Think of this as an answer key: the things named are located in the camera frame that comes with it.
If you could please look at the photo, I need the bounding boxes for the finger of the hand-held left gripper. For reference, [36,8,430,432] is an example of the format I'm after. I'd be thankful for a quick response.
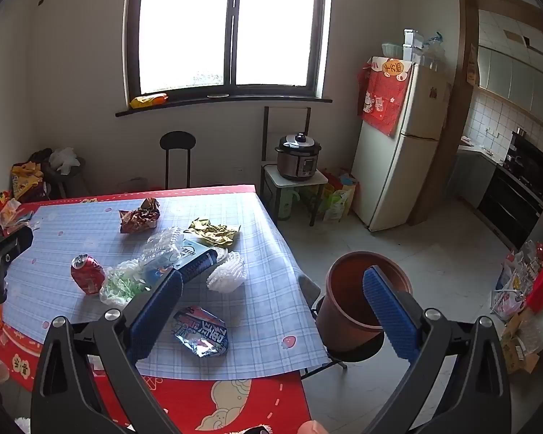
[0,225,34,264]

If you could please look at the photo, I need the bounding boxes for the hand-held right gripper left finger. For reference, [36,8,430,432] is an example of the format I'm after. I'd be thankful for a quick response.
[31,270,184,434]

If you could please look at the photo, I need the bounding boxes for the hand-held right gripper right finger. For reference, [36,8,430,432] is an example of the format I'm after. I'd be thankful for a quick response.
[362,266,512,434]

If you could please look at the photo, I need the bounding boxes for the brown plastic bin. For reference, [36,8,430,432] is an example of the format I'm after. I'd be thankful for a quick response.
[316,251,412,354]

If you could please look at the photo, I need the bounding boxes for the crushed red soda can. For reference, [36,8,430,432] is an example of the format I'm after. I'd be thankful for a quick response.
[71,254,106,296]

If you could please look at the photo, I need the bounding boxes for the red gold snack bag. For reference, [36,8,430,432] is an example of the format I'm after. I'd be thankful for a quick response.
[119,198,161,234]

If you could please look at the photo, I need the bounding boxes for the pile of snack packets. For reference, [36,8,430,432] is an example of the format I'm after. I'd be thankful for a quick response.
[0,192,33,227]

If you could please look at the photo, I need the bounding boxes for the black stool under bin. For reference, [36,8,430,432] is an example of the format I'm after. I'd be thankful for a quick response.
[301,296,385,379]

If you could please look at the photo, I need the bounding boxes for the plastic bag with green scraps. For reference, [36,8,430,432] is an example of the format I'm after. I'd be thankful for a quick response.
[100,259,152,306]

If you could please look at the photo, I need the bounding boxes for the blue silver snack packet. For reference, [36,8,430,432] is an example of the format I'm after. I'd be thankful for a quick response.
[172,306,229,358]

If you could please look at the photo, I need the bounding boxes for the yellow snack bag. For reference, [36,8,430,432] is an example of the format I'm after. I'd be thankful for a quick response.
[11,163,46,200]

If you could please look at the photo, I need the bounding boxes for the blue carton with white label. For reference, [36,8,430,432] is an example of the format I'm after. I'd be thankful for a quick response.
[154,239,218,284]

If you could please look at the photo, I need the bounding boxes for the clear plastic tray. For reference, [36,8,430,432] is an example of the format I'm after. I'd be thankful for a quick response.
[138,227,186,273]

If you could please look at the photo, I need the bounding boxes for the white foam fruit net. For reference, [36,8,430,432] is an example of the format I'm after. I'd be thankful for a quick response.
[207,251,247,291]

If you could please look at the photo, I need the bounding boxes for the crumpled gold wrapper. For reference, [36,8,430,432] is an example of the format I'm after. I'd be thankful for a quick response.
[189,218,240,248]

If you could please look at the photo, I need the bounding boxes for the white plastic bag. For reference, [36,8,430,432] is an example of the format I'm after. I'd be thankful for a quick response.
[50,147,80,175]

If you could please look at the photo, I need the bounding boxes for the blue plaid table mat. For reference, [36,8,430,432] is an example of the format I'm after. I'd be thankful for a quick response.
[2,190,331,380]

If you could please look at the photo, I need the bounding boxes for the green white bag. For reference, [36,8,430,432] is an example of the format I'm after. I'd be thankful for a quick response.
[322,187,357,223]

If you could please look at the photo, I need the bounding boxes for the pile of plastic bags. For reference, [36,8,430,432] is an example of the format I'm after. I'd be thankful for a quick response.
[492,235,543,322]

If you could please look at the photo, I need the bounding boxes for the cardboard box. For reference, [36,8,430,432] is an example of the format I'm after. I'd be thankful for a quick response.
[500,312,541,374]

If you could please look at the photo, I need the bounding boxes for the white refrigerator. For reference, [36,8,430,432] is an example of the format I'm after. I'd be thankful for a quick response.
[350,56,453,232]

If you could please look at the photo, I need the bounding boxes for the red shopping bag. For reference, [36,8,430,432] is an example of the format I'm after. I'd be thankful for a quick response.
[321,168,358,191]

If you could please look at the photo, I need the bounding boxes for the green kettle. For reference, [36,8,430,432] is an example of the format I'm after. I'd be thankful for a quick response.
[276,187,302,221]

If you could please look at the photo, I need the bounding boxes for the grey kitchen counter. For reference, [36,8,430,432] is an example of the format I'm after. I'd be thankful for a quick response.
[456,138,508,209]

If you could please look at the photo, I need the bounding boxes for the black integrated stove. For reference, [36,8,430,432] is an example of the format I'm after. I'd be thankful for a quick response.
[477,131,543,250]

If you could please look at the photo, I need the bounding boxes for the black round-back chair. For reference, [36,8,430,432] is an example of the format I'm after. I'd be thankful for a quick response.
[160,131,196,191]

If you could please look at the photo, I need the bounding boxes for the silver black pressure cooker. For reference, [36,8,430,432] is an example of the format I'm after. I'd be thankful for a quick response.
[275,132,323,182]

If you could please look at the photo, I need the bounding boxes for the yellow orange packet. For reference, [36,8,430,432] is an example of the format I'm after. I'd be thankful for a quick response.
[130,93,169,109]

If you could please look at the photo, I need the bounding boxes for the red printed cloth on refrigerator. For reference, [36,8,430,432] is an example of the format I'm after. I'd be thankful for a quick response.
[357,56,412,137]

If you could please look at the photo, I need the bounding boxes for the dark window sill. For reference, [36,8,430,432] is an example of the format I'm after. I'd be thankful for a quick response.
[115,97,333,118]

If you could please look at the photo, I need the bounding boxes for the hanging yellow packet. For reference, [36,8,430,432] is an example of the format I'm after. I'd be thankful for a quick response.
[466,45,480,86]

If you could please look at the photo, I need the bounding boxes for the crumpled clear plastic bag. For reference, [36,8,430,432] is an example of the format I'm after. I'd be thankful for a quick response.
[423,31,445,69]

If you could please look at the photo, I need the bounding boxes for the white stacked boxes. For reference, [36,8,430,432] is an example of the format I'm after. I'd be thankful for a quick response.
[404,29,424,61]

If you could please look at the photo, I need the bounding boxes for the grey upper kitchen cabinets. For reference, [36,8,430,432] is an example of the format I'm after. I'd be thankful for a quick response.
[477,45,543,129]

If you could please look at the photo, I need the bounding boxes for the dark framed window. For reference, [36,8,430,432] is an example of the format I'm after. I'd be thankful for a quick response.
[127,0,333,100]

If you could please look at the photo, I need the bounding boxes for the wooden door frame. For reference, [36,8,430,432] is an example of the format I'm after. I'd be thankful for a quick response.
[409,0,543,227]

